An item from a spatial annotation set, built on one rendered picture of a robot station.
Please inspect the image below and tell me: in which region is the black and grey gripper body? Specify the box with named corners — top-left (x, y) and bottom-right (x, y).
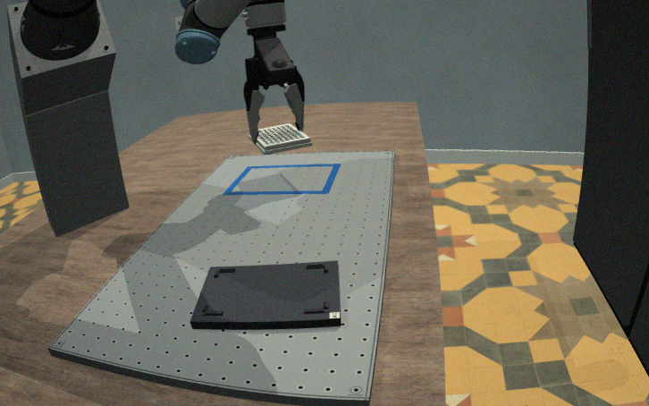
top-left (245, 24), bottom-right (289, 89)

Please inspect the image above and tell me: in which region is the blue tape outline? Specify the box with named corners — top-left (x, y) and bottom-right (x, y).
top-left (223, 164), bottom-right (341, 195)

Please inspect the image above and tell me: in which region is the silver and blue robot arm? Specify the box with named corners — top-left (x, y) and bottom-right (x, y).
top-left (21, 0), bottom-right (295, 82)

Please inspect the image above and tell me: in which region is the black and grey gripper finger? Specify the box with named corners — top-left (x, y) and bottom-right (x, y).
top-left (244, 72), bottom-right (265, 144)
top-left (283, 66), bottom-right (305, 132)

